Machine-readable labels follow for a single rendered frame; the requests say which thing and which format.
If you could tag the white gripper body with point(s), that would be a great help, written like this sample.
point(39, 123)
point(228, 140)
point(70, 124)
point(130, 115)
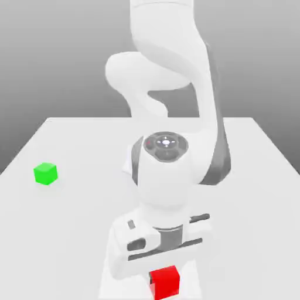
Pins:
point(140, 263)

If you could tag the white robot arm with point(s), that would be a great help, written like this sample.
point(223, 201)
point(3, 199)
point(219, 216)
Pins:
point(164, 187)

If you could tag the small red cube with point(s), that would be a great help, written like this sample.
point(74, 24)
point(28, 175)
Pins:
point(166, 282)

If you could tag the small green cube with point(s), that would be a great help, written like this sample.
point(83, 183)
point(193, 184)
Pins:
point(45, 174)

